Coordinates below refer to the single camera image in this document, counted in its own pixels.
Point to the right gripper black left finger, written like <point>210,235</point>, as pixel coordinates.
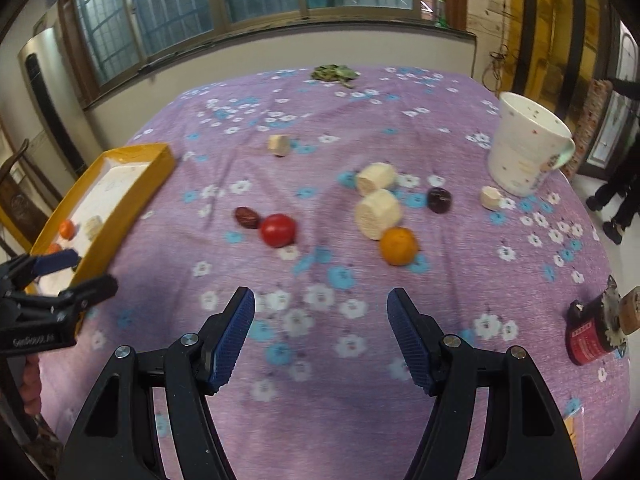
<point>116,433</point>

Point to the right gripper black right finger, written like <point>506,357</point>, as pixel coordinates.
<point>500,395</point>

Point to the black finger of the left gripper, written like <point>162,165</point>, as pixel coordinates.
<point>82,292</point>
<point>50,262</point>

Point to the orange mandarin front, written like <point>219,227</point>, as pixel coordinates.
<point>67,229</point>

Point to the red jujube date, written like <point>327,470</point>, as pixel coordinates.
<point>247,218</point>

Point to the red tomato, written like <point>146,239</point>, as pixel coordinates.
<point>278,230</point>

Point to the small orange mandarin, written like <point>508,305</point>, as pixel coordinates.
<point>398,246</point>

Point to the small sugarcane piece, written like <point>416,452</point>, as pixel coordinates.
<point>490,198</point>
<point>279,145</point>

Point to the dark plum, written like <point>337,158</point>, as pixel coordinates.
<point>438,200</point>

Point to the large orange mandarin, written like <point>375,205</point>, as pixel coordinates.
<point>53,249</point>

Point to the left hand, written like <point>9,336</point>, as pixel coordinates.
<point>31,388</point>

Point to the wooden chair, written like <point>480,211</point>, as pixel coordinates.
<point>21,217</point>

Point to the red black jar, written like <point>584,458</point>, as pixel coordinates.
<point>593,327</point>

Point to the yellow rimmed white tray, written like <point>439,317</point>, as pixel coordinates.
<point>116,187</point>

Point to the white standing air conditioner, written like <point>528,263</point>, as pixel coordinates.
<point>57,106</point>

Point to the purple floral tablecloth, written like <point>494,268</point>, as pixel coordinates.
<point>320,390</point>

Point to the person in dark clothes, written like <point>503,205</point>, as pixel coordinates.
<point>624,180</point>

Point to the white patterned mug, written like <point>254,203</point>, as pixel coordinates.
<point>529,143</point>

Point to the green leafy sprig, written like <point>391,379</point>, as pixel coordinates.
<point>335,73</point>

